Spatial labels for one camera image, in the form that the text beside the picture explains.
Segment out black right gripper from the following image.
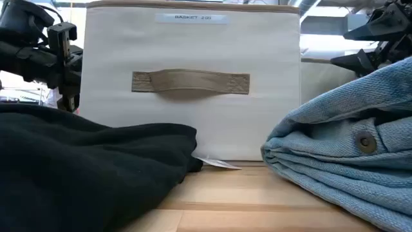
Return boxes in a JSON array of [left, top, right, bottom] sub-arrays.
[[330, 0, 412, 77]]

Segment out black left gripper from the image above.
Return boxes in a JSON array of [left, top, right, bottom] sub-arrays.
[[46, 22, 84, 113]]

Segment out light blue denim jeans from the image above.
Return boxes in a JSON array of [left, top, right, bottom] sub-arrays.
[[260, 56, 412, 232]]

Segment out black garment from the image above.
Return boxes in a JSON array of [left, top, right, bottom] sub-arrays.
[[0, 102, 204, 232]]

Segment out white fabric basket labelled 200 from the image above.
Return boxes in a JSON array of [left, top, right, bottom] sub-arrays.
[[79, 0, 302, 162]]

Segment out white paper tag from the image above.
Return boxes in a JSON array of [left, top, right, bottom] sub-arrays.
[[192, 156, 243, 171]]

